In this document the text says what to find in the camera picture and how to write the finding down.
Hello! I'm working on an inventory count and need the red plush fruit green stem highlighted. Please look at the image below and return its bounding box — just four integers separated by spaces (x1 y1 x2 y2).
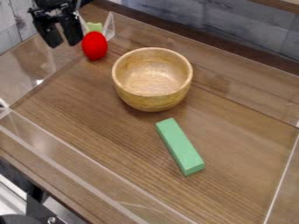
81 22 108 60

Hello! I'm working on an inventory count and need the green rectangular block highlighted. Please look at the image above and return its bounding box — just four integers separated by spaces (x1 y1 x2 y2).
155 118 205 176

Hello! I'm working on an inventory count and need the light wooden bowl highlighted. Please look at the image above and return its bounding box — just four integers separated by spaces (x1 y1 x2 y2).
110 47 193 112

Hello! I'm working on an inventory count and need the black stand base with cable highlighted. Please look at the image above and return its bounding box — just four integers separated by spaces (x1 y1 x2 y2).
0 174 62 224

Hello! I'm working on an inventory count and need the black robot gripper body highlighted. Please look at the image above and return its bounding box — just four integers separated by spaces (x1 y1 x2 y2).
28 0 80 20

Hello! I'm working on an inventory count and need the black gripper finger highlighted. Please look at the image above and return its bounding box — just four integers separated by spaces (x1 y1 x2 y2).
33 20 62 48
61 17 82 46

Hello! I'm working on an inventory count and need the clear acrylic tray enclosure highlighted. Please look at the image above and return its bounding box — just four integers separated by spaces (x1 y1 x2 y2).
0 16 299 224

